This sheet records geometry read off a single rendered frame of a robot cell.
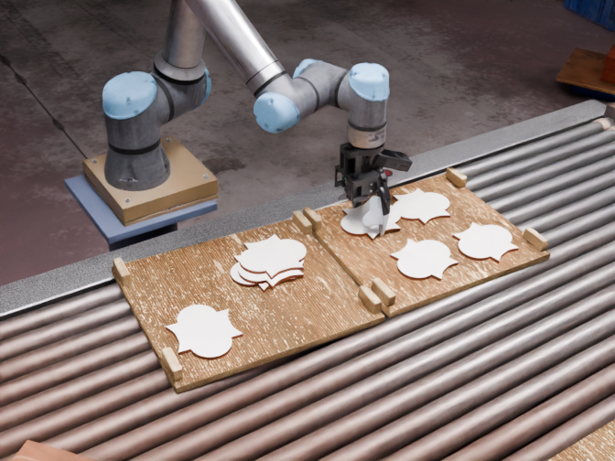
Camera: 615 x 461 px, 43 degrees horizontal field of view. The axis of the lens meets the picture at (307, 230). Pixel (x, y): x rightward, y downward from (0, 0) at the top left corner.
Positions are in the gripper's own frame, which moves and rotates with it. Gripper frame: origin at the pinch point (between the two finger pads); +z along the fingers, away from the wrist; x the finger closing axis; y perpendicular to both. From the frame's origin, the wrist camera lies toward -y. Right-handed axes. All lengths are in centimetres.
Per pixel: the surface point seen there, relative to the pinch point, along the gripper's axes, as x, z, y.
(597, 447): 66, 1, 1
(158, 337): 13, -2, 53
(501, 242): 18.8, 1.9, -20.3
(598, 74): -156, 101, -260
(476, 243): 16.8, 1.6, -15.3
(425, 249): 13.6, 0.8, -4.4
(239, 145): -186, 99, -53
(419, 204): -0.3, 1.4, -13.2
